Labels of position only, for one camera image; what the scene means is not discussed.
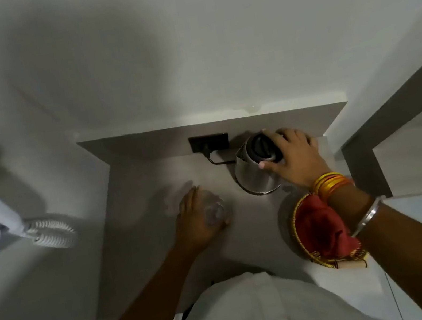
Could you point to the person's left hand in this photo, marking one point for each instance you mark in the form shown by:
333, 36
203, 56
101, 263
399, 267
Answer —
190, 226

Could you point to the person's right hand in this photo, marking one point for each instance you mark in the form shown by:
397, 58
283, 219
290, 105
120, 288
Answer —
301, 162

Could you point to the clear drinking glass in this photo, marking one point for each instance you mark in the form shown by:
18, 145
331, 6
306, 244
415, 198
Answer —
215, 210

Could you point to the steel electric kettle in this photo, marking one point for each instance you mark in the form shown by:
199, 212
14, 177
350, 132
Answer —
252, 175

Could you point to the red cloth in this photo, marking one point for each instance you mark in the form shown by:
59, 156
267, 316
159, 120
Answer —
320, 228

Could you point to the person's left forearm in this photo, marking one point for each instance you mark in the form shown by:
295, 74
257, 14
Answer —
148, 311

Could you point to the grey countertop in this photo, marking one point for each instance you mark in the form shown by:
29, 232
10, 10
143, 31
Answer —
145, 226

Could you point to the person's white garment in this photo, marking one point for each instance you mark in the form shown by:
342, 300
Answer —
263, 315

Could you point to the orange and yellow bangles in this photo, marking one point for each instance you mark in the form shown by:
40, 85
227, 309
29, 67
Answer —
329, 185

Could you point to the yellow wicker basket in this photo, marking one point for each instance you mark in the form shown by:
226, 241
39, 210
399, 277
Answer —
297, 228

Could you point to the dark grey door frame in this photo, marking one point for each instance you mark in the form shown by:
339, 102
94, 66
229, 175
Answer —
362, 163

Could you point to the small white wall knob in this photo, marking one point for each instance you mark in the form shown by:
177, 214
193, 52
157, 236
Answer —
252, 109

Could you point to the black wall socket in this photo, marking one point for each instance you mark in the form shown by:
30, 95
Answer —
215, 140

